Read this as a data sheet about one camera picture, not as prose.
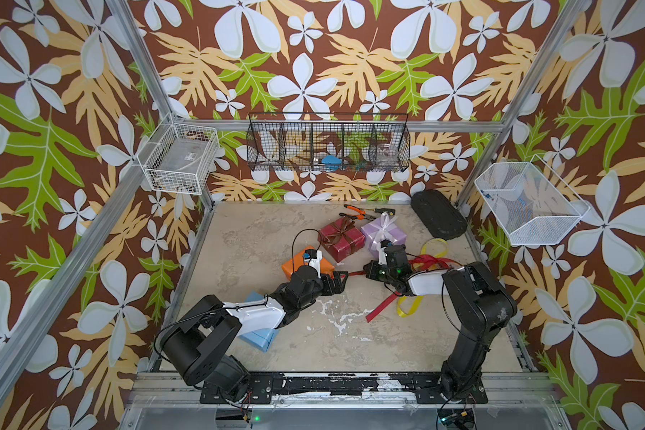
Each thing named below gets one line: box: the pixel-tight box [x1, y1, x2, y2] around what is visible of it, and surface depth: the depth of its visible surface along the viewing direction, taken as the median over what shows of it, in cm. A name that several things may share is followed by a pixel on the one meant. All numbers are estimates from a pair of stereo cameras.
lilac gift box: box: [360, 217, 408, 259], surface depth 103 cm
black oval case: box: [411, 189, 468, 241], surface depth 111 cm
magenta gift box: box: [318, 216, 366, 264], surface depth 101 cm
